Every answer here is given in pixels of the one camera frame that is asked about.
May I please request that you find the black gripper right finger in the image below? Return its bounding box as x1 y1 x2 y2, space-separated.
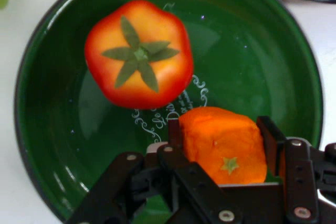
256 115 336 224

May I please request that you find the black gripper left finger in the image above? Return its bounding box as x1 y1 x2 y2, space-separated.
67 119 245 224

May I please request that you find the orange toy tangerine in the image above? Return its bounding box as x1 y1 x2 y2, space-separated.
178 106 268 185

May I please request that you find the dark green round plate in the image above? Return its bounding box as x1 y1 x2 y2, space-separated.
14 0 324 223

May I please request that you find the red toy tomato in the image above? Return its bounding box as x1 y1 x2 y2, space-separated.
84 0 194 110

